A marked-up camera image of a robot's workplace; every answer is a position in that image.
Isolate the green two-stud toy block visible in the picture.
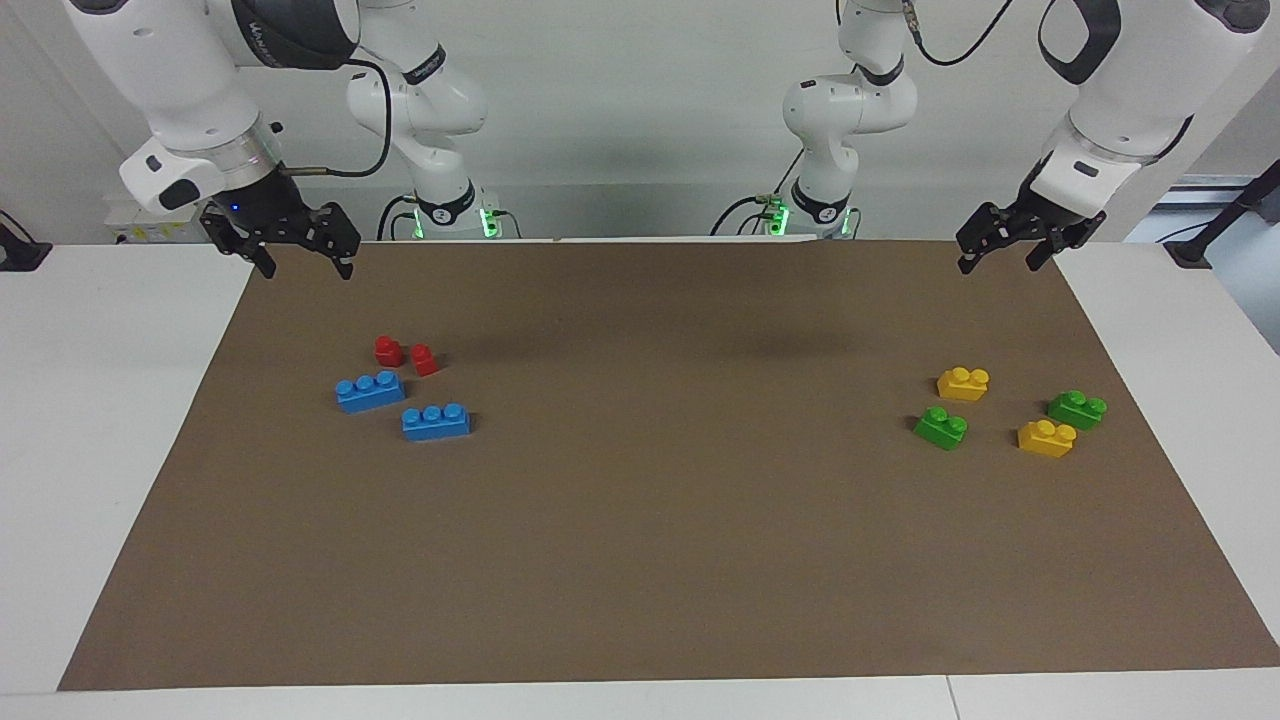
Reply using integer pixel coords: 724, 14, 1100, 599
1047, 390, 1109, 432
912, 405, 969, 451

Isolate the blue three-stud toy block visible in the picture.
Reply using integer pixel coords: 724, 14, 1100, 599
334, 370, 408, 415
401, 403, 473, 442

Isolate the yellow two-stud toy block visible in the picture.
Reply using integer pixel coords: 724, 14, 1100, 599
1017, 419, 1078, 460
936, 366, 991, 403

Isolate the black stand with pole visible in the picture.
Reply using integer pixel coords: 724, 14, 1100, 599
1164, 160, 1280, 267

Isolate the black table clamp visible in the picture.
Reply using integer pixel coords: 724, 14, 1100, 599
0, 210, 53, 272

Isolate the brown table mat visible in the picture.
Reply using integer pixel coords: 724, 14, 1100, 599
57, 237, 1280, 693

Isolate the black right base cable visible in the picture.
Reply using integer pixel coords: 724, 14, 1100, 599
376, 194, 421, 242

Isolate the black base cable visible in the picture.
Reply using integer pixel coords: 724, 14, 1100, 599
376, 194, 421, 242
710, 148, 805, 237

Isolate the white wall power strip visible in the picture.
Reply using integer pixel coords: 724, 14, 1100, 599
105, 205, 211, 245

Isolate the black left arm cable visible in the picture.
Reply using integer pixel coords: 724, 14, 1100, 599
904, 0, 1019, 69

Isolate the black left base cable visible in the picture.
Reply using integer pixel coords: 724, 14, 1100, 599
710, 148, 805, 237

